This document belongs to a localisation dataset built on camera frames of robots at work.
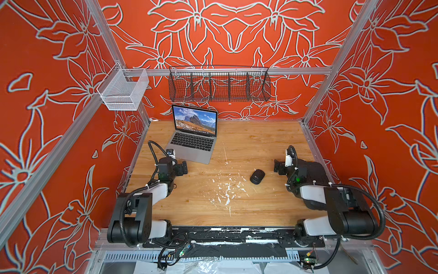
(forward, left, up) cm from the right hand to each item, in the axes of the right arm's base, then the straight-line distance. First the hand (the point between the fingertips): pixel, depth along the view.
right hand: (284, 158), depth 92 cm
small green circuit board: (-45, -2, -8) cm, 46 cm away
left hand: (-2, +60, -1) cm, 60 cm away
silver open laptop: (+21, +53, -4) cm, 57 cm away
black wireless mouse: (-9, +16, -4) cm, 19 cm away
